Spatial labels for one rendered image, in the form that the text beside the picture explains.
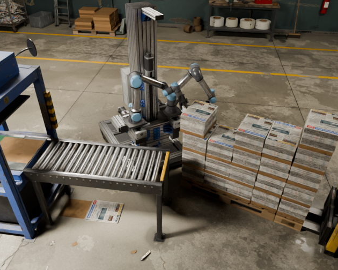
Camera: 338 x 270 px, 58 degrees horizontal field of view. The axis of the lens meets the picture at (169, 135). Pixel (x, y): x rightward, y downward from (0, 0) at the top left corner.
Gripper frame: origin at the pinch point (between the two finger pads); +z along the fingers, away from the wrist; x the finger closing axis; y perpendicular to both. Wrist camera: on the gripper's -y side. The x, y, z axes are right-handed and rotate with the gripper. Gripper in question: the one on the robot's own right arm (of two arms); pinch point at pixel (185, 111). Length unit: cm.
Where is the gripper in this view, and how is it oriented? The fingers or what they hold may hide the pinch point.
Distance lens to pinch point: 348.0
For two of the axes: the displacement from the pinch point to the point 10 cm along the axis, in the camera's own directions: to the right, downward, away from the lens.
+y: 7.7, -1.6, -6.1
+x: 4.6, -5.2, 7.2
